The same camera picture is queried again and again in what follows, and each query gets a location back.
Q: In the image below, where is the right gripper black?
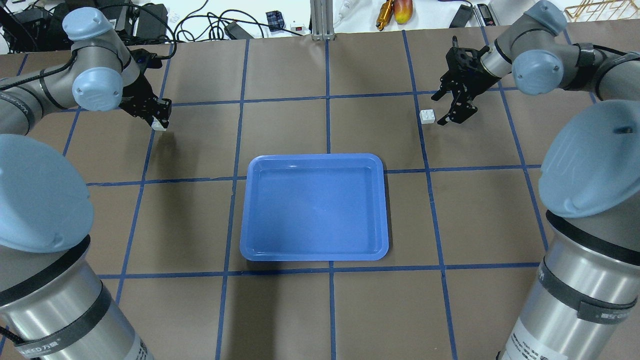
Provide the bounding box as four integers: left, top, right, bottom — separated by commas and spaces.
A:
432, 36, 493, 126

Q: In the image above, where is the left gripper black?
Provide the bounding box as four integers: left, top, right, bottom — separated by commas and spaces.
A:
119, 48, 172, 129

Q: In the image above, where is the white block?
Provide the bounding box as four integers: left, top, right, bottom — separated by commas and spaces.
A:
150, 119, 167, 132
419, 109, 437, 125

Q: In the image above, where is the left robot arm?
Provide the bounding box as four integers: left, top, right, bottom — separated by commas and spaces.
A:
0, 7, 172, 360

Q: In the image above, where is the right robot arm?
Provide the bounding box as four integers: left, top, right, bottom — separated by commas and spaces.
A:
129, 29, 639, 360

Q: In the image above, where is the blue plastic tray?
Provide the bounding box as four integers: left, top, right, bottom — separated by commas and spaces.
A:
239, 153, 390, 262

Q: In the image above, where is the black power brick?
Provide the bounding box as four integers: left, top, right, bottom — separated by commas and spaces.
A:
449, 4, 474, 28

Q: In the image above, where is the toy mango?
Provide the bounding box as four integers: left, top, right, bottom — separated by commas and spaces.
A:
393, 0, 414, 25

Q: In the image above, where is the black power adapter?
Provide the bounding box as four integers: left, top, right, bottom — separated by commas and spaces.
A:
224, 22, 254, 40

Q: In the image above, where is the small black box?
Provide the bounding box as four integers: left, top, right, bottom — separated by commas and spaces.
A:
265, 10, 286, 33

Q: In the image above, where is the black cable bundle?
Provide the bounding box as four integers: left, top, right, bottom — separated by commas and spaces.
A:
172, 0, 306, 42

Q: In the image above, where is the aluminium frame post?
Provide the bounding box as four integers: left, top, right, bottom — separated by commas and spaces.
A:
309, 0, 336, 41

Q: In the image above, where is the gold wire rack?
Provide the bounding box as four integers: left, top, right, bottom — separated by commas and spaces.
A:
564, 0, 640, 23

